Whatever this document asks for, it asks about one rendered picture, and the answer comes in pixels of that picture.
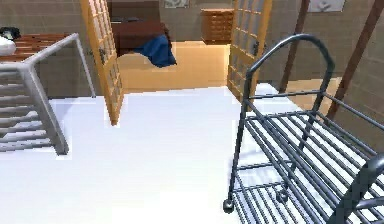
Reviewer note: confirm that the blue blanket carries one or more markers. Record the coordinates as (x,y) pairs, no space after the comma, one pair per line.
(158,50)

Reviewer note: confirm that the grey framed wall picture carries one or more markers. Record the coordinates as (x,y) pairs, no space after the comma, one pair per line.
(176,3)
(326,5)

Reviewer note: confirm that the light wooden lattice door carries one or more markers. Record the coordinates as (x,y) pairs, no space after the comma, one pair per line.
(246,40)
(104,50)

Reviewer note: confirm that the brown chest of drawers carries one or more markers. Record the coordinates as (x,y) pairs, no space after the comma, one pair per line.
(217,26)

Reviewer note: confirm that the grey slatted metal table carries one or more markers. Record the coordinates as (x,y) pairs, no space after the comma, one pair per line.
(36,96)

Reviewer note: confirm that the small black object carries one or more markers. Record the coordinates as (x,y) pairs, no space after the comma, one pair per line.
(10,32)

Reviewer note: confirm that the dark brown wooden bed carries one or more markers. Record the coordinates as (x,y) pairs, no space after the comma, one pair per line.
(136,35)

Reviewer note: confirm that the brown wooden ladder shelf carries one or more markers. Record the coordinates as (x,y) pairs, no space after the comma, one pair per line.
(356,53)

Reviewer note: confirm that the white rounded object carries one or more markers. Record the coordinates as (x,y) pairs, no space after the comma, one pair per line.
(6,46)

